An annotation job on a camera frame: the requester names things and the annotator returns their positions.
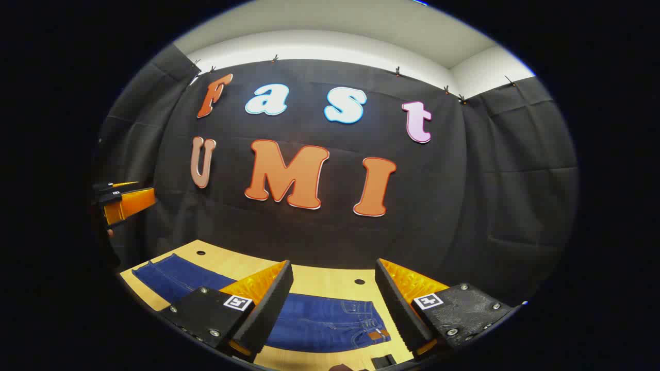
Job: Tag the black backdrop cloth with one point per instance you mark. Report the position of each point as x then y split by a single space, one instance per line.
464 206

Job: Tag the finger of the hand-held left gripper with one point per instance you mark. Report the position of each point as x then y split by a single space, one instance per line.
103 185
131 203

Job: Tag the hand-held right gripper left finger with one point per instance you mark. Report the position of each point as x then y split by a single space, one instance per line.
268 309

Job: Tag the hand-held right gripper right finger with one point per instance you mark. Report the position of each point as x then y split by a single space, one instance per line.
399 309

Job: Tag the blue denim jeans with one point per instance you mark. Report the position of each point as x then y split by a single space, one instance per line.
319 324

